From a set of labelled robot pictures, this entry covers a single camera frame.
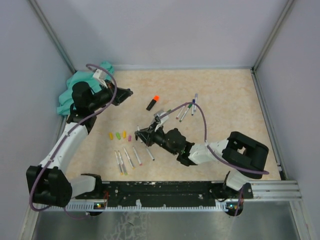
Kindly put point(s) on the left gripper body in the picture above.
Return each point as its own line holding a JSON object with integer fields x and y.
{"x": 108, "y": 90}

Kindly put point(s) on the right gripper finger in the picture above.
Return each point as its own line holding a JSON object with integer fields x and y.
{"x": 145, "y": 138}
{"x": 147, "y": 130}

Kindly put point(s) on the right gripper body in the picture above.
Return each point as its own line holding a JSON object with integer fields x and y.
{"x": 157, "y": 136}

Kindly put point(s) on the small black marker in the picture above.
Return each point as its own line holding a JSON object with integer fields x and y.
{"x": 150, "y": 154}

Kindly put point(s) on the yellow cap marker pen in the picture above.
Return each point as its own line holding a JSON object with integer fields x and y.
{"x": 128, "y": 158}

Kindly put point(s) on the black orange highlighter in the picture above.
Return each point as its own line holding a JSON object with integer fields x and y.
{"x": 152, "y": 102}

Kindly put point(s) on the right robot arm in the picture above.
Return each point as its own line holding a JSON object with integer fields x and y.
{"x": 246, "y": 156}

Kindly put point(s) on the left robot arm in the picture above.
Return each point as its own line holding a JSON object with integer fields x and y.
{"x": 47, "y": 182}

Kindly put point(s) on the green cap pen right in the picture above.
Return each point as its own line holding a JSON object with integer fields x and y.
{"x": 185, "y": 112}

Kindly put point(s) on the lilac cap pen right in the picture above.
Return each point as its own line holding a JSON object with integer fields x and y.
{"x": 196, "y": 98}

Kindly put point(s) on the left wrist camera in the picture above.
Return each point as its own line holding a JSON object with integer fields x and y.
{"x": 100, "y": 76}

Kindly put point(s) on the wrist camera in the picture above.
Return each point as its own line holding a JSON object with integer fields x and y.
{"x": 160, "y": 118}
{"x": 100, "y": 76}

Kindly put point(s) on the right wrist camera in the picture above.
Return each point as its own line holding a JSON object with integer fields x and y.
{"x": 160, "y": 118}

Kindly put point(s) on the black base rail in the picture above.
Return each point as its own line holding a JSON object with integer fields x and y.
{"x": 161, "y": 193}

